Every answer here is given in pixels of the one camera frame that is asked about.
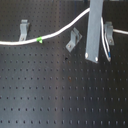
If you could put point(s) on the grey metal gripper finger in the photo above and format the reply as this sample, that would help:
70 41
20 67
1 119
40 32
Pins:
93 31

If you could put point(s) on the green tape marker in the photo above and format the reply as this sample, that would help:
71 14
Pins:
39 39

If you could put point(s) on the middle grey cable clip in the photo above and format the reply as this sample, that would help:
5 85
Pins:
74 39

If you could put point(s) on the grey cable clip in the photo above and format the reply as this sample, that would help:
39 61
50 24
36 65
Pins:
108 27
24 26
74 39

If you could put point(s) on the right grey cable clip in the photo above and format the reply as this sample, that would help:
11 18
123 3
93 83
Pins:
108 27

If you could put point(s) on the left grey cable clip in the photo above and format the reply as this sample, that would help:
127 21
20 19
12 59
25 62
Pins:
24 26

